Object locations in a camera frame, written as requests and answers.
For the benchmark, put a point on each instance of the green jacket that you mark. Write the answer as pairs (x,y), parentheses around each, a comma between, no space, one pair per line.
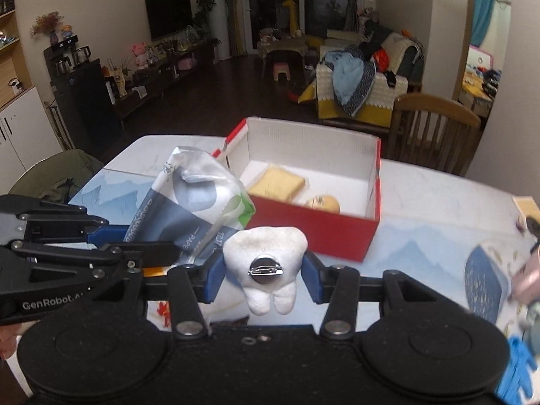
(63,168)

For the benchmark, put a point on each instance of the glass kettle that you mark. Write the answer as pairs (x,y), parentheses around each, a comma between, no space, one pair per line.
(82,55)
(63,65)

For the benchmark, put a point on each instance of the pink headboard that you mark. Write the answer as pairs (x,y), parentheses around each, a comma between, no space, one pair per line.
(481,57)

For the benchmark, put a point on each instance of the plush toys on sofa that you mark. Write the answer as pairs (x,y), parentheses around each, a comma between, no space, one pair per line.
(369,16)

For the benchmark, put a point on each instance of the yellow paper box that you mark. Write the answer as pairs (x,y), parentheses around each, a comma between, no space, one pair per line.
(525,204)

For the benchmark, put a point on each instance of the vase of dried flowers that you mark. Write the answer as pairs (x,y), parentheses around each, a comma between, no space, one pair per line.
(46,23)

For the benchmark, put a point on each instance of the grey green object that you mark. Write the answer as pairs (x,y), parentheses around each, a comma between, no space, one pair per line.
(532,317)

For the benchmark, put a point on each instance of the white cabinet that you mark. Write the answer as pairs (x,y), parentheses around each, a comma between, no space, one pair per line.
(21,135)

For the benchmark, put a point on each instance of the pink plastic stool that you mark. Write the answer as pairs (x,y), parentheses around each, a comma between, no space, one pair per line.
(282,67)

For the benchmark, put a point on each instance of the yellow round bottle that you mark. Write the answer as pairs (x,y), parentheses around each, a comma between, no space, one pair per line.
(325,203)

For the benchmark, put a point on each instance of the pink bag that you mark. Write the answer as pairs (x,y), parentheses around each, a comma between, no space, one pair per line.
(186,63)

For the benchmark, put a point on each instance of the wooden wall shelf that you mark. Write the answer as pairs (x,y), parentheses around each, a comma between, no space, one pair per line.
(17,67)

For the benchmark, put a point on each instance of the small black object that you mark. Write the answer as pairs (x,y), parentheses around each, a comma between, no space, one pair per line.
(532,224)

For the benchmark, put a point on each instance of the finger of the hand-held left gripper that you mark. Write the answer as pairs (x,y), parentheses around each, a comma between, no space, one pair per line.
(107,237)
(147,254)

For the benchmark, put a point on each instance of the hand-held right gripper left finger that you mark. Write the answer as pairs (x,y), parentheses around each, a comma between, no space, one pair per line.
(213,282)

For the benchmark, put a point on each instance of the coffee table with cloth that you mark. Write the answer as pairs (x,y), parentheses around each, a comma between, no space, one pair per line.
(287,44)

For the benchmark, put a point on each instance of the wooden chair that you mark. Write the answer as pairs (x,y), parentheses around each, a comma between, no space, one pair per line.
(434,107)

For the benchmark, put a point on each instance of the blue bedroom curtain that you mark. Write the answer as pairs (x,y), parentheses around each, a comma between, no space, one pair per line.
(483,8)

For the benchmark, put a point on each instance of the dark tv cabinet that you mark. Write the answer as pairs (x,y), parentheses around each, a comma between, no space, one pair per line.
(139,102)

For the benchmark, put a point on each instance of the black water dispenser cabinet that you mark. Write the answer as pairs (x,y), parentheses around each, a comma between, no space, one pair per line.
(84,101)

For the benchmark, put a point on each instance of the yellow giraffe toy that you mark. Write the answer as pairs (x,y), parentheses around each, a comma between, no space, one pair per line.
(291,12)

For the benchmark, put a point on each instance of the green potted plant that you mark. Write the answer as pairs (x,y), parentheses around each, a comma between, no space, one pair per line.
(204,4)

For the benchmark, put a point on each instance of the black television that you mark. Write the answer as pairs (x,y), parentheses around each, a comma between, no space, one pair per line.
(168,14)

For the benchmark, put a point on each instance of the red bag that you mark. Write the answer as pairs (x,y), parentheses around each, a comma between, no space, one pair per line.
(381,59)

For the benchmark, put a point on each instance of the red cardboard box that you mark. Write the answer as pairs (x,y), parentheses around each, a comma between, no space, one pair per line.
(337,233)

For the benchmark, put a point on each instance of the small blue yellow figurine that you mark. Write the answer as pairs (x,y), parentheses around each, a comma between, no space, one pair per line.
(67,31)

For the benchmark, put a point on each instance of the small red wrapper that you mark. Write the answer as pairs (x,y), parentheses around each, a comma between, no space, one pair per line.
(162,312)

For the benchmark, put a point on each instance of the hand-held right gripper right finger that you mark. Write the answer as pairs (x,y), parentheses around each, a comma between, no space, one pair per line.
(310,282)

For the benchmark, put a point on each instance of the pink plastic object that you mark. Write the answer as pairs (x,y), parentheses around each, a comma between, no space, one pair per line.
(527,280)

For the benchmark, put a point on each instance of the sofa with cream cover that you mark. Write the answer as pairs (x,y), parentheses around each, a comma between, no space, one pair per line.
(379,89)

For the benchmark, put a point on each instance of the yellow bedroom table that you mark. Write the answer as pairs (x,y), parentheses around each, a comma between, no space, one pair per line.
(472,93)

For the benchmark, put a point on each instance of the white tooth-shaped plush badge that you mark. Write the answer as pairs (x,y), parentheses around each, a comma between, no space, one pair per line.
(261,245)

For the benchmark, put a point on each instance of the blue glove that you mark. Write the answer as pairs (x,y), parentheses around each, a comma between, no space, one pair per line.
(517,371)

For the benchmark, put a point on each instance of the pile of blue clothes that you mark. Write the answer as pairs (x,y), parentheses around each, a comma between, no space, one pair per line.
(350,76)

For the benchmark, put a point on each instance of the grey white tissue pack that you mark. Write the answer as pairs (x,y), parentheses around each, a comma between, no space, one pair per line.
(190,194)

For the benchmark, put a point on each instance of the pink pig plush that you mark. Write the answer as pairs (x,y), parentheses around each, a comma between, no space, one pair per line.
(139,52)

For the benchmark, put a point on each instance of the white tower air conditioner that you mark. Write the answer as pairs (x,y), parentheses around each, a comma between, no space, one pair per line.
(220,21)

